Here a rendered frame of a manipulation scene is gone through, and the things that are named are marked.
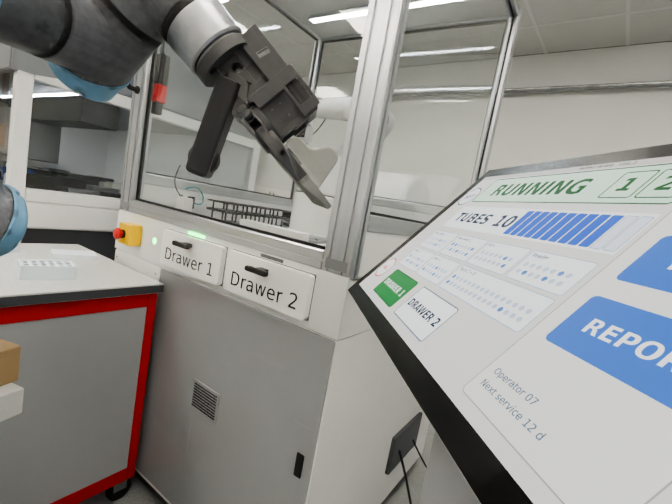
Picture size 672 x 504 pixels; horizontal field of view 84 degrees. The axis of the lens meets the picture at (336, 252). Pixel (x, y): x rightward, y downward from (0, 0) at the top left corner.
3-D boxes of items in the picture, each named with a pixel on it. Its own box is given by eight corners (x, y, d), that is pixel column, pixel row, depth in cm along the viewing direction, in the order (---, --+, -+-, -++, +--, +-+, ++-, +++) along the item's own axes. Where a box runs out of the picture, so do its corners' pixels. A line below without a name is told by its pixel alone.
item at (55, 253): (51, 258, 123) (51, 253, 123) (50, 253, 130) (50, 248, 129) (96, 260, 131) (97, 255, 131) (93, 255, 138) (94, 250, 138)
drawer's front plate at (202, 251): (216, 286, 104) (222, 247, 103) (159, 262, 120) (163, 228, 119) (221, 285, 106) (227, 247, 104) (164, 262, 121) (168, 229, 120)
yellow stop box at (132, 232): (125, 246, 125) (128, 225, 124) (115, 242, 129) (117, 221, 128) (140, 246, 129) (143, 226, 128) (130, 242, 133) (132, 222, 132)
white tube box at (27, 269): (19, 280, 97) (20, 265, 97) (16, 272, 103) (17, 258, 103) (76, 279, 106) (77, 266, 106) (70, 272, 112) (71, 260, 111)
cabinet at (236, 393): (282, 650, 92) (340, 342, 83) (91, 444, 148) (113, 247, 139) (422, 466, 172) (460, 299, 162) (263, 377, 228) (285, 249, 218)
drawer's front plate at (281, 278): (303, 321, 87) (311, 275, 86) (222, 288, 103) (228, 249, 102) (307, 320, 89) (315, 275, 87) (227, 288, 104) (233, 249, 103)
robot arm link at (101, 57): (-7, 29, 39) (51, -57, 36) (89, 68, 50) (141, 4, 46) (33, 88, 38) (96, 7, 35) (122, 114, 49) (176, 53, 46)
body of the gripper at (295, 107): (324, 106, 41) (251, 12, 39) (265, 156, 41) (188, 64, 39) (319, 121, 49) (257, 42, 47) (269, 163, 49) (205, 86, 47)
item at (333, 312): (337, 340, 84) (349, 278, 82) (114, 247, 139) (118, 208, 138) (457, 298, 163) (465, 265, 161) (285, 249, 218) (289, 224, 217)
